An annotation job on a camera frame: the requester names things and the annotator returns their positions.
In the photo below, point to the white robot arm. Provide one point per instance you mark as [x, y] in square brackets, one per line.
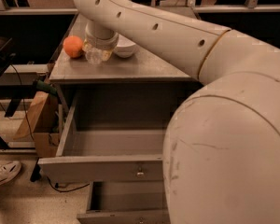
[221, 152]

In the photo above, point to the metal lower drawer knob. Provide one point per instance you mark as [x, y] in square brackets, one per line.
[141, 221]

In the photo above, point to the metal top drawer knob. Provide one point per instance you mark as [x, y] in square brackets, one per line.
[140, 173]

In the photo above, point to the grey open drawer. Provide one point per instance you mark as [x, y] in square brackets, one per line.
[125, 203]
[107, 149]

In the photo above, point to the white ceramic bowl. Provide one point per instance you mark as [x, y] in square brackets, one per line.
[125, 47]

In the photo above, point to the orange fruit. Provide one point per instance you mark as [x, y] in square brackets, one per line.
[73, 46]

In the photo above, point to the brown cardboard box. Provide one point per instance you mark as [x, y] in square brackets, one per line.
[38, 125]

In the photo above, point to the green handled tool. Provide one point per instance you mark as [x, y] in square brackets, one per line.
[45, 87]

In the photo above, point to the white sneaker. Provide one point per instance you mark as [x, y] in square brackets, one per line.
[9, 171]

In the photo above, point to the grey open top drawer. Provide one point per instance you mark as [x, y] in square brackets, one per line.
[107, 149]

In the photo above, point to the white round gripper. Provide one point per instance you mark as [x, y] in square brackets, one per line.
[102, 43]

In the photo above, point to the grey open lower drawer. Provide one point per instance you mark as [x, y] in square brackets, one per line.
[125, 203]

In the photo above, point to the grey cabinet with top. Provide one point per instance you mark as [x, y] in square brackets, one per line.
[143, 86]

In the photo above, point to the clear plastic water bottle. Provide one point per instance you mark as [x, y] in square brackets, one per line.
[94, 56]

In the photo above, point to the metal drawer knob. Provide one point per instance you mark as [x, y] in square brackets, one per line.
[140, 173]
[141, 221]

